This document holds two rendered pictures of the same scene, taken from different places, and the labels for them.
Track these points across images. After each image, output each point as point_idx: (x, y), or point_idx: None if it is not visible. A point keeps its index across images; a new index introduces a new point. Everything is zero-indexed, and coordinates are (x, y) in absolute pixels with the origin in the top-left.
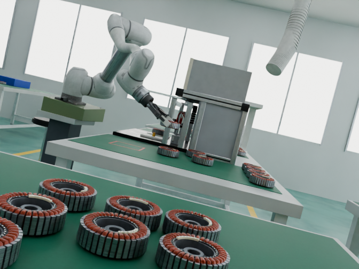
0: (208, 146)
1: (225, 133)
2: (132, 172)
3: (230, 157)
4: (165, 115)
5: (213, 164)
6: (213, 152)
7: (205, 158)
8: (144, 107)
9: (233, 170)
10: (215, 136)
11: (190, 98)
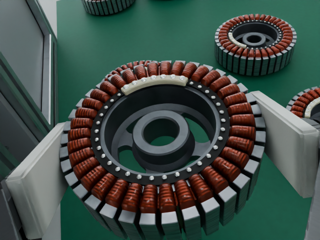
0: (27, 67)
1: None
2: None
3: (41, 33)
4: (9, 206)
5: (173, 48)
6: (37, 65)
7: (279, 19)
8: None
9: (188, 10)
10: (2, 10)
11: None
